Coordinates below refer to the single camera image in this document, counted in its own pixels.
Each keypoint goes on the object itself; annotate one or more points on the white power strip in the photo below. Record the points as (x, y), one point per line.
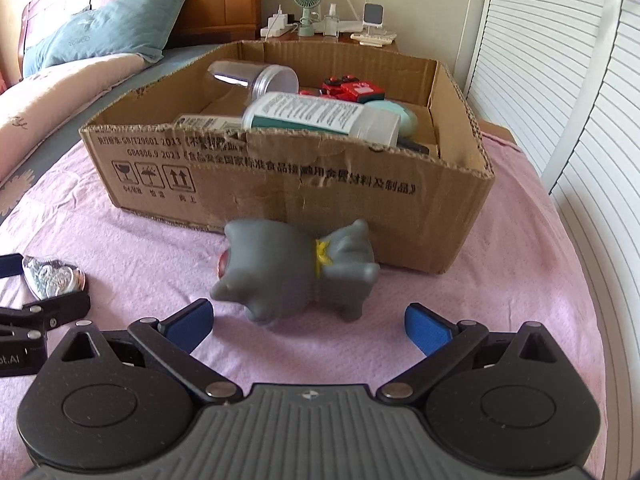
(279, 20)

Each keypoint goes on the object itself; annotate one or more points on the small green desk fan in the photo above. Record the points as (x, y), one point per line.
(307, 2)

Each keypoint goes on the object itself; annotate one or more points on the clear plastic jar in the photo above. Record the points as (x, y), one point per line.
(250, 77)

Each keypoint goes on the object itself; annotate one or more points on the red robot toy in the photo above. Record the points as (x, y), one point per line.
(352, 89)

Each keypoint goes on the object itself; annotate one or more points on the white plastic bottle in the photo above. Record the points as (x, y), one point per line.
(320, 116)

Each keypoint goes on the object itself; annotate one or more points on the grey elephant toy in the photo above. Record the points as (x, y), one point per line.
(290, 270)

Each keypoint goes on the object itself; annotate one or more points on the pink pillow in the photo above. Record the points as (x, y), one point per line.
(65, 105)

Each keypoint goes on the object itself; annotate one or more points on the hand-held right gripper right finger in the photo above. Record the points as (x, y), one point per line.
(426, 328)

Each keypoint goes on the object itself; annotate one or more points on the white louvered doors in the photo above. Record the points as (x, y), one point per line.
(565, 85)

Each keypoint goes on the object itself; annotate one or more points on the correction tape dispenser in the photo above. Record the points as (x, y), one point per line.
(50, 276)

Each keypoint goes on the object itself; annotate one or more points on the pink blanket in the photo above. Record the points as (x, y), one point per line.
(500, 310)

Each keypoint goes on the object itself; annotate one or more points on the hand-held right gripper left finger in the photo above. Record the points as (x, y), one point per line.
(187, 322)

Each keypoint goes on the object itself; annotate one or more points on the clear spray bottle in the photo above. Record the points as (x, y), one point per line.
(331, 22)

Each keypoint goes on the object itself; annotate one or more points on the cardboard box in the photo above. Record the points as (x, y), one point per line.
(300, 200)

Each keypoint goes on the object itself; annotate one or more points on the white desk clock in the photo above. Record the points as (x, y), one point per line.
(372, 15)

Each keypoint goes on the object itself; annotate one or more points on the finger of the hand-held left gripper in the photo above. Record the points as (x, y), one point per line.
(10, 266)
(55, 307)

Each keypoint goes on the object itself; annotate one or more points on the blue patterned bedsheet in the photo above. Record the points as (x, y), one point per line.
(30, 185)

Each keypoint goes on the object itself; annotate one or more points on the wooden nightstand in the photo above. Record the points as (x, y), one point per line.
(345, 42)

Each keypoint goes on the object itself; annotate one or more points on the blue pillow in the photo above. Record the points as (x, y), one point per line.
(110, 30)

